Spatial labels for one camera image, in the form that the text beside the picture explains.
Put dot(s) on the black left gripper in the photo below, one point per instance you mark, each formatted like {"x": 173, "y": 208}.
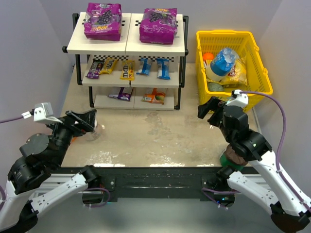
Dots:
{"x": 74, "y": 124}

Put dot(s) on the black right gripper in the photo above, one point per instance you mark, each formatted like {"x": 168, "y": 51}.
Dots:
{"x": 214, "y": 116}

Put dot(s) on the purple M&M's candy bag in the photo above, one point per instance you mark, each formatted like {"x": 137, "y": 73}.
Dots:
{"x": 95, "y": 69}

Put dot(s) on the purple pink candy bag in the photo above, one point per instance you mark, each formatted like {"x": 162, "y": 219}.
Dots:
{"x": 121, "y": 93}

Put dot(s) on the yellow M&M's candy bag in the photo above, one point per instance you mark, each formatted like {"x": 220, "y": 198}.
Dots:
{"x": 108, "y": 66}

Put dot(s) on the orange white snack packet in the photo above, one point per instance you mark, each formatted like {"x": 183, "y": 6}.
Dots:
{"x": 154, "y": 95}

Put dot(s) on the blue white snack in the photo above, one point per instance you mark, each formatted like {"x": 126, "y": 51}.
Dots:
{"x": 163, "y": 69}

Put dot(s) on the small yellow M&M's packet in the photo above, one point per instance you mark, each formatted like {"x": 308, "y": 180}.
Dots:
{"x": 128, "y": 70}

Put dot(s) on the blue white snack box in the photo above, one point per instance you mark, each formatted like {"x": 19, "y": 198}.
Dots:
{"x": 144, "y": 67}

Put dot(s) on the magenta grape candy bag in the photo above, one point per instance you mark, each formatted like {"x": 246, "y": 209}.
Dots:
{"x": 158, "y": 26}
{"x": 103, "y": 21}

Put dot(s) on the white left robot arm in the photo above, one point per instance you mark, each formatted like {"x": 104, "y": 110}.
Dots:
{"x": 42, "y": 154}

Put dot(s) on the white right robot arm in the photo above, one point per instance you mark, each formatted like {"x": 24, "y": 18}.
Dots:
{"x": 289, "y": 208}

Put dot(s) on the white three-tier shelf rack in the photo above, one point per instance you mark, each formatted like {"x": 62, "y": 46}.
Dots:
{"x": 129, "y": 47}

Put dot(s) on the green round object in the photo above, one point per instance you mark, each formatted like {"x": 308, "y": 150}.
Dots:
{"x": 215, "y": 87}

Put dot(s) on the white toilet paper roll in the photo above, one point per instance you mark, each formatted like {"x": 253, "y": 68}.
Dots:
{"x": 94, "y": 135}

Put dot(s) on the yellow chips bag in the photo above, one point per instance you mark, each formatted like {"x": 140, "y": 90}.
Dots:
{"x": 237, "y": 75}

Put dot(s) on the brown green tape roll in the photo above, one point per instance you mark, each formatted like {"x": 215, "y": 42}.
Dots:
{"x": 230, "y": 158}

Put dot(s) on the white blue plastic bottle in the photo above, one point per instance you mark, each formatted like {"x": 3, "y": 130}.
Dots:
{"x": 222, "y": 64}

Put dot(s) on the yellow plastic shopping basket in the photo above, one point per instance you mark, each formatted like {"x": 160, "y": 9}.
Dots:
{"x": 244, "y": 44}

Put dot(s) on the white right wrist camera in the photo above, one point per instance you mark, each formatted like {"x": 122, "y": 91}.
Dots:
{"x": 238, "y": 98}

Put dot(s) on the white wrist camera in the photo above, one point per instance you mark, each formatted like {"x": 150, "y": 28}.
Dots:
{"x": 42, "y": 113}
{"x": 238, "y": 98}

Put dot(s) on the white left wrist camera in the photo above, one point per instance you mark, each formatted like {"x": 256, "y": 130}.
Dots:
{"x": 42, "y": 113}

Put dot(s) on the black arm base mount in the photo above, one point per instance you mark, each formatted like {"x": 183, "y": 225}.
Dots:
{"x": 160, "y": 183}

